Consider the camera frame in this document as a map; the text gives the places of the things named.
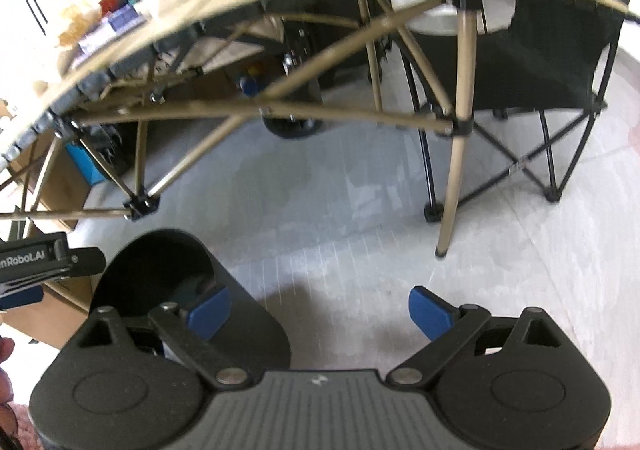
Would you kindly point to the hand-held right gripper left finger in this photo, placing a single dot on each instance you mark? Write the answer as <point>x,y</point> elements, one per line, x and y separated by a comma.
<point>210,312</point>

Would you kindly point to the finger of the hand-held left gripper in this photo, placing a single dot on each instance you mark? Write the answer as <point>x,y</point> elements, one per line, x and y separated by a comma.
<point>87,260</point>

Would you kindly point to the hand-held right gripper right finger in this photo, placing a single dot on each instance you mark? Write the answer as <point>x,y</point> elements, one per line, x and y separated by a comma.
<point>430,312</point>

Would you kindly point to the black round bin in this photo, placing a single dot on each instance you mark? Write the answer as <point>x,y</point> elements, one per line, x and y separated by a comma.
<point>150,270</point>

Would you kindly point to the large cardboard box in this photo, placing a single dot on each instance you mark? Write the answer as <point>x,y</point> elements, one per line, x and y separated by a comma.
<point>55,195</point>

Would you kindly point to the blue box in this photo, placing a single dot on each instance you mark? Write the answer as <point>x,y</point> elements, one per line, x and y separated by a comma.
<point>85,165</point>

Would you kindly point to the dark grey bag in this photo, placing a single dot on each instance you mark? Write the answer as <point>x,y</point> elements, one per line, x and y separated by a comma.
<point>107,145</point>

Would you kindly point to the pink fluffy fabric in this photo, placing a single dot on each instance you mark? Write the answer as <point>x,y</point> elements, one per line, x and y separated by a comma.
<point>12,430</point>

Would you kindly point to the black folding wagon cart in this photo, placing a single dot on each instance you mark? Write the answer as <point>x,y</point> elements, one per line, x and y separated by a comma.
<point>292,128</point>

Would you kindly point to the blue round toy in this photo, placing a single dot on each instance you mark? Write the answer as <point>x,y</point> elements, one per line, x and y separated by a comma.
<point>251,85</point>

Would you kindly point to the black folding chair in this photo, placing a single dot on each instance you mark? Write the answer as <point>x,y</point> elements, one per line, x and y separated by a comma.
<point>550,55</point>

